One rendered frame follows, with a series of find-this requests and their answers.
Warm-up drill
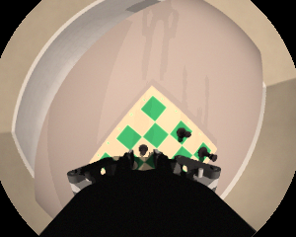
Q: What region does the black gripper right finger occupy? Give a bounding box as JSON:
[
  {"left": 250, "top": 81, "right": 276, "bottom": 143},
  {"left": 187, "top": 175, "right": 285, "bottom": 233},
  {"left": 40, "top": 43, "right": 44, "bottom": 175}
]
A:
[{"left": 153, "top": 149, "right": 221, "bottom": 193}]

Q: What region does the green and cream chessboard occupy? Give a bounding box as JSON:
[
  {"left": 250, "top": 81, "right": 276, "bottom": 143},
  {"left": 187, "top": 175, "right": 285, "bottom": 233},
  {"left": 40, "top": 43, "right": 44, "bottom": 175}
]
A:
[{"left": 90, "top": 86, "right": 217, "bottom": 171}]

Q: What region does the black chess queen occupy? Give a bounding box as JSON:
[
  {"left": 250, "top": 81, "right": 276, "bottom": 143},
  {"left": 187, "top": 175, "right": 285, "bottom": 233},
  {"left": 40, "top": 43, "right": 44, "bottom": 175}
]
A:
[{"left": 198, "top": 147, "right": 217, "bottom": 162}]

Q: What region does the black bishop chess piece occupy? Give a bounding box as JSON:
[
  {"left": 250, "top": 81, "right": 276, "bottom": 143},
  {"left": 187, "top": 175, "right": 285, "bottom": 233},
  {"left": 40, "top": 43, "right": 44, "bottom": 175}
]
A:
[{"left": 177, "top": 127, "right": 191, "bottom": 138}]

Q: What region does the white rook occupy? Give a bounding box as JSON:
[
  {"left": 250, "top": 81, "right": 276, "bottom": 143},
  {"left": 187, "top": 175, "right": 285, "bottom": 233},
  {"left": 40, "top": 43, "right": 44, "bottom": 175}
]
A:
[{"left": 133, "top": 161, "right": 138, "bottom": 170}]

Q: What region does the black pawn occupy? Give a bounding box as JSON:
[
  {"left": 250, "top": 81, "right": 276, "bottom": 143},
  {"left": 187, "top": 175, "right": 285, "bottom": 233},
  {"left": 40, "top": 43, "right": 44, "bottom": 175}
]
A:
[{"left": 138, "top": 144, "right": 148, "bottom": 155}]

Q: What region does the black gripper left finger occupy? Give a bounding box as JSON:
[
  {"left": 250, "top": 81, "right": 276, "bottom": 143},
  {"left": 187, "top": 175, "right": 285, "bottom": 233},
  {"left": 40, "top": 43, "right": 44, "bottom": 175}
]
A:
[{"left": 67, "top": 149, "right": 134, "bottom": 196}]

